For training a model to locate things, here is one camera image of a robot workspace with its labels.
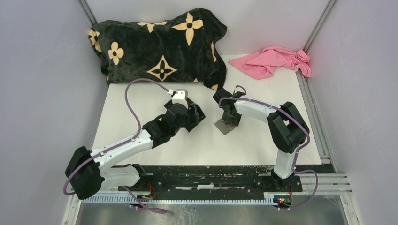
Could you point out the grey leather card holder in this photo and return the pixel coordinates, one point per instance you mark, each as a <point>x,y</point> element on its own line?
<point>224,126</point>

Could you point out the slotted grey cable duct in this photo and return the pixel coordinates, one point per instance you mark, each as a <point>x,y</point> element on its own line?
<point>128,199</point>

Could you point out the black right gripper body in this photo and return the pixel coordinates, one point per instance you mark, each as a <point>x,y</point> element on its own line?
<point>232,118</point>

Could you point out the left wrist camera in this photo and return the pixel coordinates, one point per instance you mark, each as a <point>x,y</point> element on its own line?
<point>180,97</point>

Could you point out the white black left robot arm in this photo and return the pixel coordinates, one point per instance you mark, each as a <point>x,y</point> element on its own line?
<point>89,171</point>

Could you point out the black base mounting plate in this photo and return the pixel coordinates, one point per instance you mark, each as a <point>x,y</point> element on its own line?
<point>240,182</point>

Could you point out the pink cloth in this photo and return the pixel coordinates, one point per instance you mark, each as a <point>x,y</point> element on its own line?
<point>262,65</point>

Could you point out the black plastic card box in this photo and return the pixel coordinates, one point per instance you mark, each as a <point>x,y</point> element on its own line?
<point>200,114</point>

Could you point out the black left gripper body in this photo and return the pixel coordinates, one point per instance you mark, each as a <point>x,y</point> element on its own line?
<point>179,127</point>

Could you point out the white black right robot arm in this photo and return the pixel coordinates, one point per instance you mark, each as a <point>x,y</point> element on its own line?
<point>287,127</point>

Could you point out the black floral plush blanket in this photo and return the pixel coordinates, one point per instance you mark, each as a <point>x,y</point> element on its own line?
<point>180,50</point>

